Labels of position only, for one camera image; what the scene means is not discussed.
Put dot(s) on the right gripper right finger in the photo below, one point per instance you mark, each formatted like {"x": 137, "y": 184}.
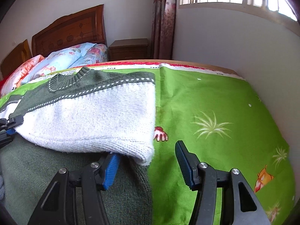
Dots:
{"x": 239, "y": 205}

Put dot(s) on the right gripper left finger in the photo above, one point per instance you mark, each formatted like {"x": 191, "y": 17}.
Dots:
{"x": 57, "y": 204}

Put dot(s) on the green and white knit sweater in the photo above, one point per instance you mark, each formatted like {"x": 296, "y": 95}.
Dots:
{"x": 70, "y": 121}

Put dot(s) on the pink floral pillow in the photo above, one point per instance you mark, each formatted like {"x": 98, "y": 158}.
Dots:
{"x": 13, "y": 81}

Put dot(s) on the green cartoon bed sheet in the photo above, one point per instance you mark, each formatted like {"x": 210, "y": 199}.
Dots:
{"x": 223, "y": 121}

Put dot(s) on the blue floral quilt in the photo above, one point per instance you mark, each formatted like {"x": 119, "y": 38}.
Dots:
{"x": 75, "y": 56}

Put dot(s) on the wooden headboard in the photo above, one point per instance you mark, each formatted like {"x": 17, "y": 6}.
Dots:
{"x": 70, "y": 30}

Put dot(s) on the wooden nightstand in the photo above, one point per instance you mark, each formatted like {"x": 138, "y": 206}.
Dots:
{"x": 128, "y": 49}

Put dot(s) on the pink floral curtain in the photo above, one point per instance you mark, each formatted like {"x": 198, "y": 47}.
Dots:
{"x": 163, "y": 25}

